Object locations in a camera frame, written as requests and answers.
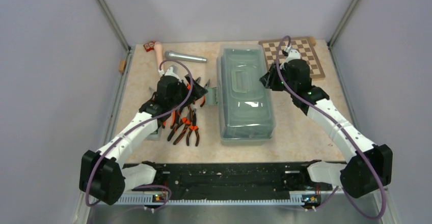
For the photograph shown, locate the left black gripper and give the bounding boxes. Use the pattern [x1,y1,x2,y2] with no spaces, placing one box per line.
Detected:
[169,74,207,108]

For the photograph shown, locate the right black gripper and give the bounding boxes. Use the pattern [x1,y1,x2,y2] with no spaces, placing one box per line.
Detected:
[261,63,296,95]

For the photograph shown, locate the orange black combination pliers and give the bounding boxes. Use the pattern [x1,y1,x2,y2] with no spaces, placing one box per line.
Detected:
[196,77,210,107]

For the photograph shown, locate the orange black cutting pliers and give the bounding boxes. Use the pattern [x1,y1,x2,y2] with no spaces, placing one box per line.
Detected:
[161,109,181,130]

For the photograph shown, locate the green plastic tool box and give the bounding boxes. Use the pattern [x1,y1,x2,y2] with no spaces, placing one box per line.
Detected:
[207,44,276,146]

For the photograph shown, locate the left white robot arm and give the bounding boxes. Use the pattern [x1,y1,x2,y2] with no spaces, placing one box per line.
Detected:
[78,69,207,205]

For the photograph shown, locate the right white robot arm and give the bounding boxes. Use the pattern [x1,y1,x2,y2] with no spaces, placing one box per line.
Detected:
[260,47,393,199]

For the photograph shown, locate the orange black long-nose pliers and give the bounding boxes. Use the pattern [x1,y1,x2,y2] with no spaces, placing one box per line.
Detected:
[167,107,194,145]

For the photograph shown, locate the orange black small pliers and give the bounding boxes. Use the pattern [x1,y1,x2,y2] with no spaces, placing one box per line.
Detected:
[186,109,200,147]

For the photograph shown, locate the silver metal microphone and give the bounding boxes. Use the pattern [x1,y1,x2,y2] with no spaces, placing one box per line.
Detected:
[164,50,207,63]

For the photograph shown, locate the wooden chessboard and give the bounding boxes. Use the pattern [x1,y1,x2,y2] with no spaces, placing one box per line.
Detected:
[258,37,326,80]

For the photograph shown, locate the clear green small case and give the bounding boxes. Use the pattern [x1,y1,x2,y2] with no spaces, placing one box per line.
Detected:
[146,128,162,141]

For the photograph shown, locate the small red card box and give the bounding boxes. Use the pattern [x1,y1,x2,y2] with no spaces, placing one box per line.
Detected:
[143,41,156,52]

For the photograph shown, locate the small wooden block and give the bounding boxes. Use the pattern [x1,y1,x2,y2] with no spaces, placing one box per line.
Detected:
[118,60,127,74]

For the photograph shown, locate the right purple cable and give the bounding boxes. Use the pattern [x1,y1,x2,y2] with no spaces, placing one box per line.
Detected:
[275,35,388,220]

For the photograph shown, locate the beige wooden handle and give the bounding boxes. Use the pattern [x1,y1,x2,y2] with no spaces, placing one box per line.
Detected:
[154,41,165,76]

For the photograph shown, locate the black mounting base rail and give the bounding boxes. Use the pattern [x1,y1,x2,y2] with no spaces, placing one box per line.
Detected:
[147,161,333,202]

